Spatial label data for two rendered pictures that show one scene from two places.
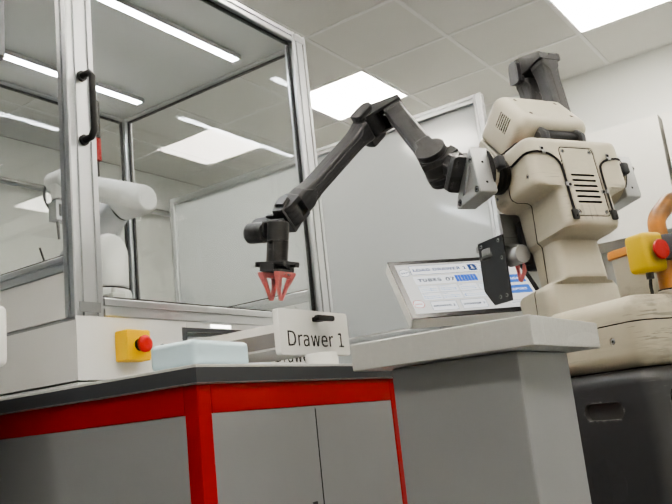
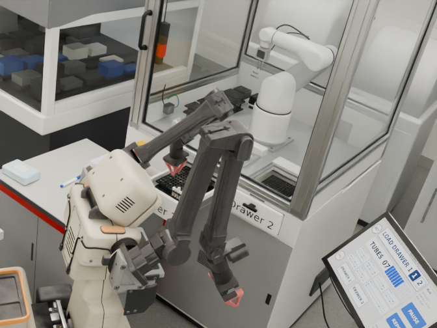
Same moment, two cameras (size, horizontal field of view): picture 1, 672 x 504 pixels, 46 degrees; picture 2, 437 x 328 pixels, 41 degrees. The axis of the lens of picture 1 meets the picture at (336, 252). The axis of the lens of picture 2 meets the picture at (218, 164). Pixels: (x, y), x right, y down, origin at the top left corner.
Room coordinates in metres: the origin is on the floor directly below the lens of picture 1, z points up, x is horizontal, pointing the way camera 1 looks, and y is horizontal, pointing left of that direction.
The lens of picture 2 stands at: (2.04, -2.04, 2.30)
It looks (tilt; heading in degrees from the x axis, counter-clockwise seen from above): 29 degrees down; 86
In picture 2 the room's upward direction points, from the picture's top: 13 degrees clockwise
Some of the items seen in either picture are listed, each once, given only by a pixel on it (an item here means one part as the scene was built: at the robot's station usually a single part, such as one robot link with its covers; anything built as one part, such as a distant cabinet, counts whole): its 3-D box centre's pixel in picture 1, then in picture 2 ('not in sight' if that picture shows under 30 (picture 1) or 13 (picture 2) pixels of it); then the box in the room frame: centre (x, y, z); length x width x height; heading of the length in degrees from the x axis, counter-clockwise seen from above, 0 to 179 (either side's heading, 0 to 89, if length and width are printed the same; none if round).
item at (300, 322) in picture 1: (313, 333); (156, 201); (1.97, 0.08, 0.87); 0.29 x 0.02 x 0.11; 146
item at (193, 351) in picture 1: (201, 356); (21, 172); (1.34, 0.24, 0.78); 0.15 x 0.10 x 0.04; 151
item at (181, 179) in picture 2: not in sight; (185, 187); (2.08, 0.24, 0.87); 0.22 x 0.18 x 0.06; 56
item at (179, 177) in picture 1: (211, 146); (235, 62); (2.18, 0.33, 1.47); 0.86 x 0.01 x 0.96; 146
